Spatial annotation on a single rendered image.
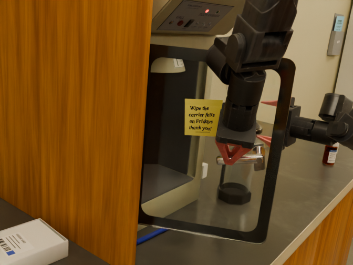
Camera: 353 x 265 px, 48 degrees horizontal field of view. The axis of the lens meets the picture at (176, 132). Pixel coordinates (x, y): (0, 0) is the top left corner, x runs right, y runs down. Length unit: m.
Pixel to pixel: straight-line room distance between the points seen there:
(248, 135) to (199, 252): 0.35
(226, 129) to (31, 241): 0.47
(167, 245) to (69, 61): 0.46
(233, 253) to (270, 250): 0.09
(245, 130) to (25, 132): 0.54
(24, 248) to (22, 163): 0.25
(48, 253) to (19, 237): 0.07
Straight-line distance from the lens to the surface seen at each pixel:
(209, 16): 0.90
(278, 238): 1.06
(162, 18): 0.79
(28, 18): 0.94
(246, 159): 0.77
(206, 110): 0.80
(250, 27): 0.60
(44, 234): 0.92
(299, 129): 1.06
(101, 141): 0.79
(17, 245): 0.89
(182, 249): 0.95
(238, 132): 0.70
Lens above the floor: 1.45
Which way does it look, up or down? 17 degrees down
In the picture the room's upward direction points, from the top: 5 degrees clockwise
